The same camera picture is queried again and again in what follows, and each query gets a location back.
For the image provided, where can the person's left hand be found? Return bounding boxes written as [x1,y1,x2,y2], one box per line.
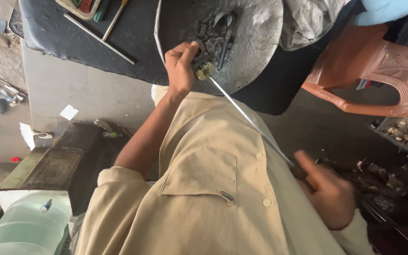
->
[164,41,201,95]

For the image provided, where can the person's right hand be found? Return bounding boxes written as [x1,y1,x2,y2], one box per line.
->
[293,150,357,231]

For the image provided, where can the long thin metal file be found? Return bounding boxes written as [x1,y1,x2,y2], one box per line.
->
[207,75,295,167]

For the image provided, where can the small cream block with key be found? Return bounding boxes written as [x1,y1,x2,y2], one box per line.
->
[192,58,215,81]

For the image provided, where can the heap of dark clutter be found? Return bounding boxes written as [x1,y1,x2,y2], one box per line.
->
[315,156,408,255]

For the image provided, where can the rack of small goods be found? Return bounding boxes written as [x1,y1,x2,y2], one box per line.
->
[370,113,408,162]

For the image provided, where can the beige button shirt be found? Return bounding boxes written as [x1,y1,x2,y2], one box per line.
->
[74,84,375,255]

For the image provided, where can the brown plastic chair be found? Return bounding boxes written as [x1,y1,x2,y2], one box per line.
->
[301,17,408,118]

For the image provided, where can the round grey metal plate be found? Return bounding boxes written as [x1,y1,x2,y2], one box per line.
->
[154,0,285,95]

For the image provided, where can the crumpled grey cloth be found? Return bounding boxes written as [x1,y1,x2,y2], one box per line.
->
[279,0,351,51]

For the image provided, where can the black metal scissors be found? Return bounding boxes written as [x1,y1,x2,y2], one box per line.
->
[212,11,238,72]

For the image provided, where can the light blue cloth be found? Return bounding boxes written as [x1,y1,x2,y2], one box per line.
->
[352,0,408,27]

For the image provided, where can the small clear plastic bottle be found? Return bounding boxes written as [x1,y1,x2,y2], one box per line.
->
[94,119,114,132]

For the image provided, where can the black rubber mat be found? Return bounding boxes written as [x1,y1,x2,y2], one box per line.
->
[19,0,336,116]

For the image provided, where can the dark wooden box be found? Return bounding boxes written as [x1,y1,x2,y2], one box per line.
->
[20,122,134,217]

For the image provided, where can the long steel rod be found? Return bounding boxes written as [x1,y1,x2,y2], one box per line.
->
[63,13,136,66]

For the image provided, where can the white paper scrap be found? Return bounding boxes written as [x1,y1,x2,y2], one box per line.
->
[59,104,79,121]

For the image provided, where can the beige plastic tray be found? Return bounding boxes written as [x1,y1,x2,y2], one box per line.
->
[55,0,102,21]

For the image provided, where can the torn white paper piece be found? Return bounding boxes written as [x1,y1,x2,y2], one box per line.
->
[19,122,54,151]

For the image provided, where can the clear plastic water jug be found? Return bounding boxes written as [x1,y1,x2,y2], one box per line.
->
[0,191,73,255]

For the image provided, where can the dark patterned mat piece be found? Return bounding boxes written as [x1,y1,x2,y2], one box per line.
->
[8,8,25,39]

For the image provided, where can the yellow handled screwdriver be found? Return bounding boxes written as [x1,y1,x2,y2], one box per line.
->
[102,0,129,42]

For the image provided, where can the green handled tool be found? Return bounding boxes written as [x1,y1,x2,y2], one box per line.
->
[93,0,111,23]

